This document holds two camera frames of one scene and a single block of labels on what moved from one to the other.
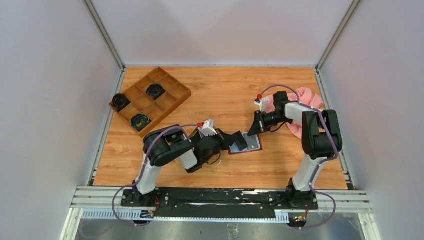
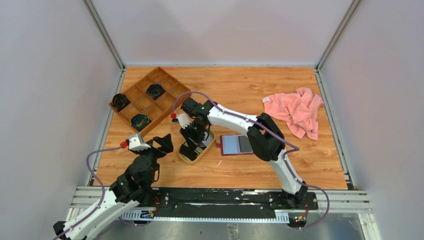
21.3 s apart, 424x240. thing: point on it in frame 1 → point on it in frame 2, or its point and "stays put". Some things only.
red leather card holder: [253, 142] stays put
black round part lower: [139, 121] stays put
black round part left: [119, 101] stays put
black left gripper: [221, 136] → [166, 143]
